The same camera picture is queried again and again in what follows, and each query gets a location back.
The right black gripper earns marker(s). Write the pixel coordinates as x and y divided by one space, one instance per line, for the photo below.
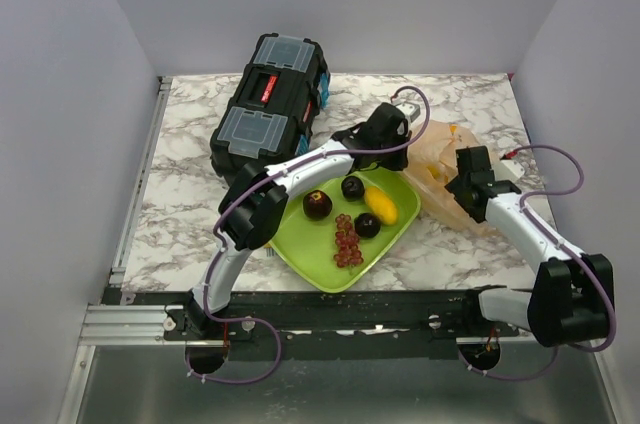
456 186

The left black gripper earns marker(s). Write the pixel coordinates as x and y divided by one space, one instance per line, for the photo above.
400 163

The translucent orange plastic bag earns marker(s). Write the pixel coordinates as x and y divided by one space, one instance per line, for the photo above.
432 165

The fake yellow mango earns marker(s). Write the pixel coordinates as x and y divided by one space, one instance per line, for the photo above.
381 205

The dark purple fake plum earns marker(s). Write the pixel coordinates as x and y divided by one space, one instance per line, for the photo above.
352 188
367 225

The fake red grape bunch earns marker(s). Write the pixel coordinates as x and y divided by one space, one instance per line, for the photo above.
346 240

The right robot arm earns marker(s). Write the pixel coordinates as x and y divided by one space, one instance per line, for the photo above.
571 301

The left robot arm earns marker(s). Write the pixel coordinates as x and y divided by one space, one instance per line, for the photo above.
252 209

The dark red fake apple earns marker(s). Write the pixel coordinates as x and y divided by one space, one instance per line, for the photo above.
317 205

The green plastic tray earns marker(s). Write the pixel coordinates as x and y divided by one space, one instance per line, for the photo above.
308 247

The black plastic toolbox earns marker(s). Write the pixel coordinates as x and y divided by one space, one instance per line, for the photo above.
268 119

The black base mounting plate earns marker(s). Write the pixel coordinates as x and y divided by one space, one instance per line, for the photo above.
313 326

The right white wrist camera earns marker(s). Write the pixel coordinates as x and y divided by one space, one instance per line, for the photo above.
508 168

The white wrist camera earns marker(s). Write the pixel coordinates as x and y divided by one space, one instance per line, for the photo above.
508 168
411 111

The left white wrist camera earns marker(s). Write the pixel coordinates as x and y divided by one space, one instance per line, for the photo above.
411 111

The aluminium extrusion rail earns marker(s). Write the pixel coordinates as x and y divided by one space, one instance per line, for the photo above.
107 325

